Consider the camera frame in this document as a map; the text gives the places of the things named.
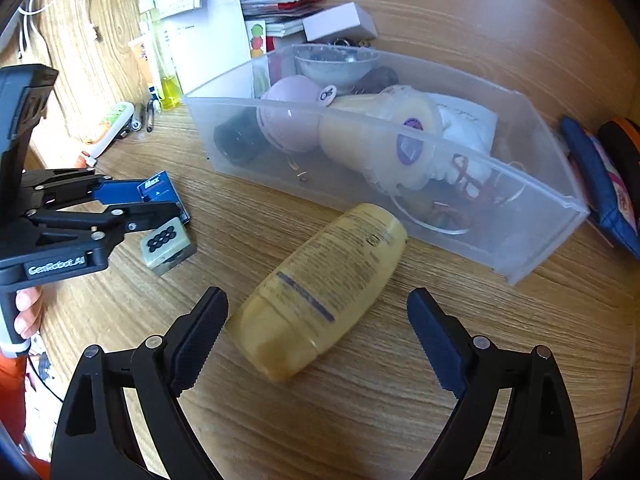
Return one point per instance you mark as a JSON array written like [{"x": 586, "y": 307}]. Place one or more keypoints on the blue pencil pouch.
[{"x": 609, "y": 203}]

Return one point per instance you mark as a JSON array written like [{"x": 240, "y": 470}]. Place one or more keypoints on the black orange round case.
[{"x": 620, "y": 138}]

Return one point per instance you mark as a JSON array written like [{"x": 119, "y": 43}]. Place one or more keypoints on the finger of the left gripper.
[
  {"x": 77, "y": 228},
  {"x": 59, "y": 188}
]

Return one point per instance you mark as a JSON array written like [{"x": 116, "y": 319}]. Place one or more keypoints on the black pen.
[{"x": 150, "y": 116}]

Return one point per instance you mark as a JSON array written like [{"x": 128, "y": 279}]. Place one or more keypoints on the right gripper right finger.
[{"x": 538, "y": 438}]

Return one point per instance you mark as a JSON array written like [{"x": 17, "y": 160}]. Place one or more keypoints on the white small cardboard box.
[{"x": 347, "y": 21}]

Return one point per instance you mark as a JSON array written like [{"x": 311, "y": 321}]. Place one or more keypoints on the pink round brush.
[{"x": 289, "y": 129}]

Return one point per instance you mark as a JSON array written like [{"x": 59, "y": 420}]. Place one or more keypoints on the clear plastic storage bin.
[{"x": 464, "y": 164}]

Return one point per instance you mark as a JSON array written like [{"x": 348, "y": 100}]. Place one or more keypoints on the blue Max staples box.
[{"x": 156, "y": 189}]

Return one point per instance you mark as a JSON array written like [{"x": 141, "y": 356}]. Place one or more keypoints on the white paper stand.
[{"x": 205, "y": 38}]

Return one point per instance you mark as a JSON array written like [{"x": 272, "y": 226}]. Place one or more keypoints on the clear glass bowl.
[{"x": 341, "y": 66}]

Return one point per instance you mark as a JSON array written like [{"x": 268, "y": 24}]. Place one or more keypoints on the stack of booklets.
[{"x": 280, "y": 0}]

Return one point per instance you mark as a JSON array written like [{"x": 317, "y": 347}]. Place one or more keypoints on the person's left hand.
[{"x": 30, "y": 311}]

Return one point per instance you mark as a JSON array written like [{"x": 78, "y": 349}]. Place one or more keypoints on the black round jar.
[{"x": 240, "y": 139}]

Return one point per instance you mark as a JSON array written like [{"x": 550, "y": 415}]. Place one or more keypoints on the yellow lotion bottle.
[{"x": 317, "y": 294}]

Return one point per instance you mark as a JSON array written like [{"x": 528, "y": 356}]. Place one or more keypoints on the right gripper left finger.
[{"x": 95, "y": 438}]

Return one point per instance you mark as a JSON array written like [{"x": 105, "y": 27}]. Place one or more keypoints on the yellow liquid spray bottle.
[{"x": 168, "y": 88}]

